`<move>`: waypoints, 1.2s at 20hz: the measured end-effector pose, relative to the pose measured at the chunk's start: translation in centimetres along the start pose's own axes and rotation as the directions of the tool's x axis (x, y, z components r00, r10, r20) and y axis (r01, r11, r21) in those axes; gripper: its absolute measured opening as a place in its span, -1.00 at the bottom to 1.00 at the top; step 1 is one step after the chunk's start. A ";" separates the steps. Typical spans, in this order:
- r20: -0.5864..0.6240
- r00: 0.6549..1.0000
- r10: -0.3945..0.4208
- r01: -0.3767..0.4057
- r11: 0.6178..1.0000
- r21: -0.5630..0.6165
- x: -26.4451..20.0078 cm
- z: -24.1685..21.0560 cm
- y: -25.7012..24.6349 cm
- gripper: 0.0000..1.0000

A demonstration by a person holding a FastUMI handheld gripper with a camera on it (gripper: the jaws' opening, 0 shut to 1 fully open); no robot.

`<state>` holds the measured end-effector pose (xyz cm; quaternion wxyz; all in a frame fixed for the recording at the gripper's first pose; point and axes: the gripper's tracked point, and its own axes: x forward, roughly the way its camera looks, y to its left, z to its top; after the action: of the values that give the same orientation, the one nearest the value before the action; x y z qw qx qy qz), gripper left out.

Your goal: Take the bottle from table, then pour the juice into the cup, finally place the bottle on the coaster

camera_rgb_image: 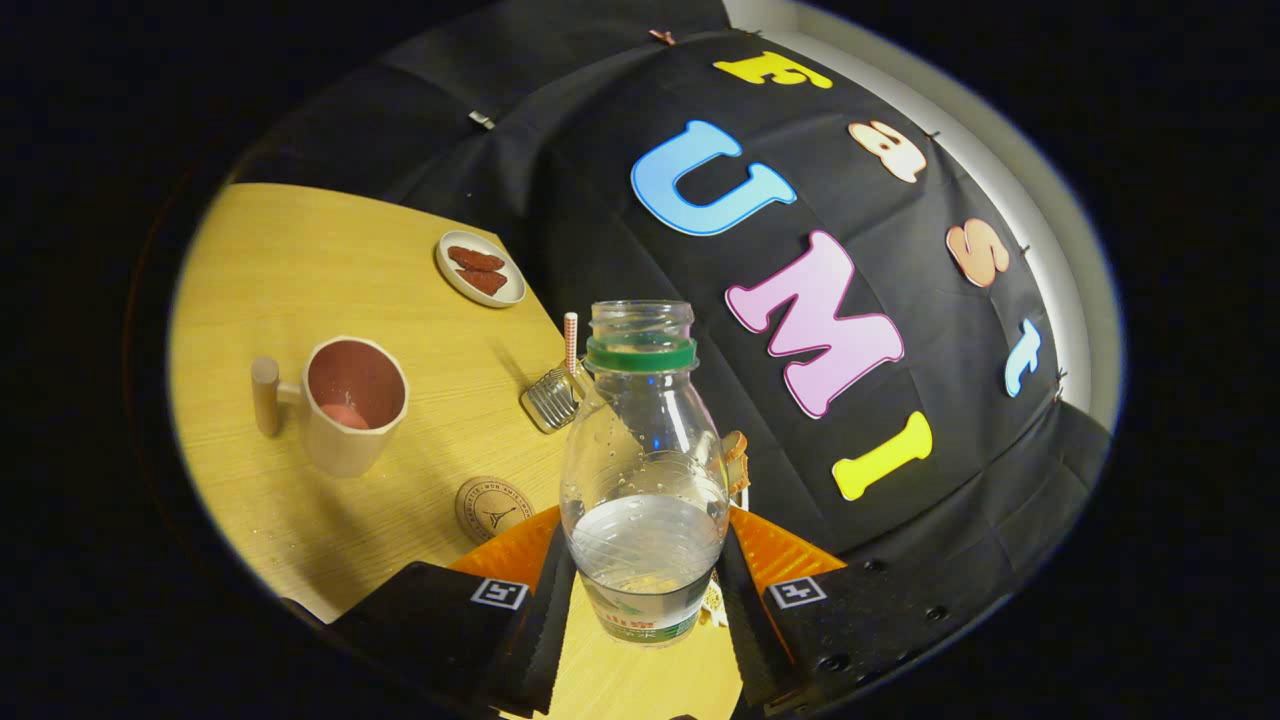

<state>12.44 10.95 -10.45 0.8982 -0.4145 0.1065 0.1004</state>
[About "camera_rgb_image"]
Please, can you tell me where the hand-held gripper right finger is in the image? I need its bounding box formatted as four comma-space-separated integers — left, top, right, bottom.
715, 505, 1001, 717

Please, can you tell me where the wire mesh holder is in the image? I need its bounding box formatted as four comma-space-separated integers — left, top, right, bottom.
519, 362, 591, 434

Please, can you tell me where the black backdrop cloth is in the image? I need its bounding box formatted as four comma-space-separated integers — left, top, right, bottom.
230, 0, 1113, 601

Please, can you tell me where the small white plate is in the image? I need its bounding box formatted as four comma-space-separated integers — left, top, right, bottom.
436, 231, 527, 308

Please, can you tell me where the clear plastic juice bottle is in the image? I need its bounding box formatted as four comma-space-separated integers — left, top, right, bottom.
558, 300, 732, 649

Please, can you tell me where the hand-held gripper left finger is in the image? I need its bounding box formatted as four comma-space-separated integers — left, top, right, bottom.
325, 505, 579, 717

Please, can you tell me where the round cork coaster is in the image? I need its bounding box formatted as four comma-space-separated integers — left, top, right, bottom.
455, 476, 536, 546

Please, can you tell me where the cream cup with red inside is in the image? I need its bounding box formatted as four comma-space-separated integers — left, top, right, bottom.
250, 335, 411, 479

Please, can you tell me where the wooden table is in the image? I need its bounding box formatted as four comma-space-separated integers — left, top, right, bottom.
165, 183, 746, 720

